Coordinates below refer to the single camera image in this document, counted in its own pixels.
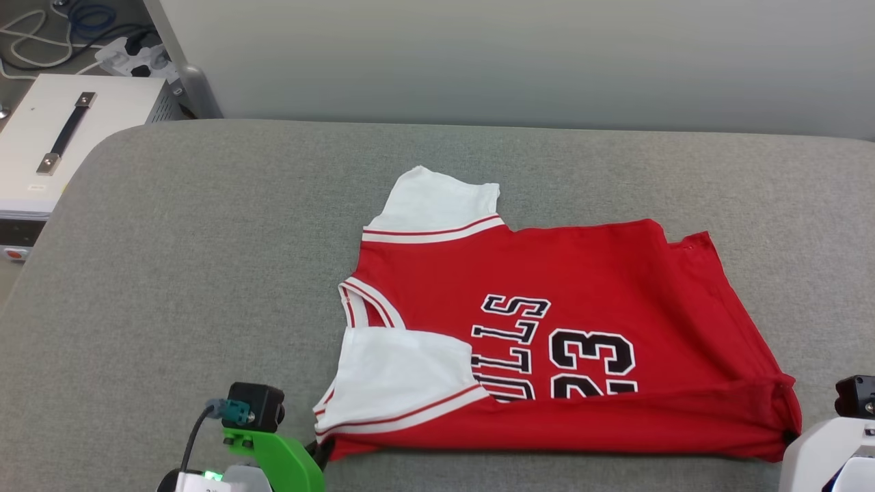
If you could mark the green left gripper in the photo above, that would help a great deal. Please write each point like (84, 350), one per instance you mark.
(287, 465)

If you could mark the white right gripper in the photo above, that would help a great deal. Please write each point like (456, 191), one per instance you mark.
(810, 458)

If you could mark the red and white basketball jersey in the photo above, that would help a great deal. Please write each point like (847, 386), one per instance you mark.
(601, 287)

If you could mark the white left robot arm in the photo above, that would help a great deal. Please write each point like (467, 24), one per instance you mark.
(225, 482)

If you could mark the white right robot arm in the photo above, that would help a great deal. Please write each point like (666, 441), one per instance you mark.
(858, 478)

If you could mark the white equipment case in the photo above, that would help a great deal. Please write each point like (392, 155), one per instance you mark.
(27, 137)

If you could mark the white power strip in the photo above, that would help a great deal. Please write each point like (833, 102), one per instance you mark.
(133, 58)

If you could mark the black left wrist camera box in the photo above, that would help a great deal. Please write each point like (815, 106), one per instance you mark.
(260, 406)

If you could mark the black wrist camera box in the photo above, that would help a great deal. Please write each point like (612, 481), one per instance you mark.
(858, 396)
(260, 406)

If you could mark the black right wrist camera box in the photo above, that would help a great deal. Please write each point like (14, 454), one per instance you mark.
(858, 396)

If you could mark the white partition screen grey frame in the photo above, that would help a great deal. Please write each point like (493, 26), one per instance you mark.
(513, 61)

